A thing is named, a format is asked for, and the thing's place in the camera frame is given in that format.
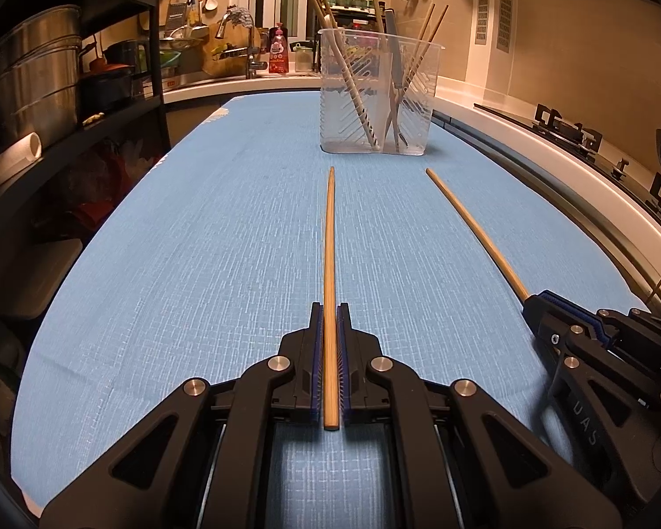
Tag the stacked steel steamer pot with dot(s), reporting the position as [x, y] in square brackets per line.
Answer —
[38, 77]

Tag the metal grater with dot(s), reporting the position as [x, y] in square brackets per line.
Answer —
[179, 10]

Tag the grey wall vent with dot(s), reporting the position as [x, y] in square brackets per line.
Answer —
[482, 16]
[505, 22]

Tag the grey storage box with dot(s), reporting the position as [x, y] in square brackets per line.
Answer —
[38, 278]

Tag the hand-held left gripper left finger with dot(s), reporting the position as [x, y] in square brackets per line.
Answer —
[318, 366]

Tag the checked dishcloth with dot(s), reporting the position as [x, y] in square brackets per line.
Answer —
[241, 15]

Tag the red and yellow plastic bags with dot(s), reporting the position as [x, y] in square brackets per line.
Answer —
[110, 176]

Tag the dark kettle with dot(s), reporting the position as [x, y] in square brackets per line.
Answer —
[124, 55]

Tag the metal strainer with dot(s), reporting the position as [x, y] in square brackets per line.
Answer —
[184, 38]

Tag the row of spice jars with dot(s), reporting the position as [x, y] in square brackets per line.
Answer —
[352, 4]

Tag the pink dish soap bottle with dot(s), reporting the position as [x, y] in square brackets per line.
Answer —
[278, 52]

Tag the wooden cutting board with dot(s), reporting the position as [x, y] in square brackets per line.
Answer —
[215, 58]

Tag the chrome sink faucet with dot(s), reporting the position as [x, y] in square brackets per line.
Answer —
[252, 55]

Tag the steel kitchen sink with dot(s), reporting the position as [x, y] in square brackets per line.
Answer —
[198, 78]

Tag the white paper roll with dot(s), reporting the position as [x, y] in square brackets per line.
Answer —
[11, 165]

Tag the black metal shelf rack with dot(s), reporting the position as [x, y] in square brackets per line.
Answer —
[115, 3]

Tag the small ginger piece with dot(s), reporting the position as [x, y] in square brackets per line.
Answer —
[92, 118]

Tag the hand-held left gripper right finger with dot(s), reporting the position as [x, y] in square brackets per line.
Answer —
[343, 366]

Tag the clear lidded container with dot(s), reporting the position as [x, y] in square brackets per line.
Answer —
[304, 58]

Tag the pale wooden chopstick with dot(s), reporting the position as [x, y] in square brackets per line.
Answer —
[352, 88]

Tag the blue woven table cloth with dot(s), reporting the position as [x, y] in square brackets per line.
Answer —
[198, 264]

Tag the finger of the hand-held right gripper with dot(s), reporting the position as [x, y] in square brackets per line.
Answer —
[650, 358]
[553, 311]

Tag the black gas stove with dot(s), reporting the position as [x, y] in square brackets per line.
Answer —
[584, 138]

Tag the black pot with orange lid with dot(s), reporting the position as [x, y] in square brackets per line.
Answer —
[107, 88]

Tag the clear plastic utensil holder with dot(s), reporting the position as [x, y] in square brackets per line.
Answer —
[358, 121]

